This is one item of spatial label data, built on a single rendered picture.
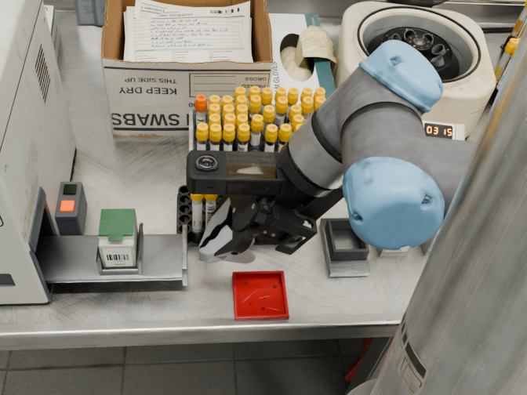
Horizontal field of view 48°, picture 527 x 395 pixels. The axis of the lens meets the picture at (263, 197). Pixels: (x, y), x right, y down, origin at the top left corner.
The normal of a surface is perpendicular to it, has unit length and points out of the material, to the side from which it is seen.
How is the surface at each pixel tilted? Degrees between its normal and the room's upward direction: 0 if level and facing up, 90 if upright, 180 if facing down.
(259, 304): 0
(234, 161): 4
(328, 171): 82
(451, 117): 90
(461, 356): 80
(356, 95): 43
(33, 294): 90
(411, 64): 30
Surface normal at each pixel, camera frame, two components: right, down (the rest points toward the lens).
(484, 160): -0.99, -0.08
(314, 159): -0.53, 0.32
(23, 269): 0.08, 0.77
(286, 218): 0.57, -0.55
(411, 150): 0.18, -0.64
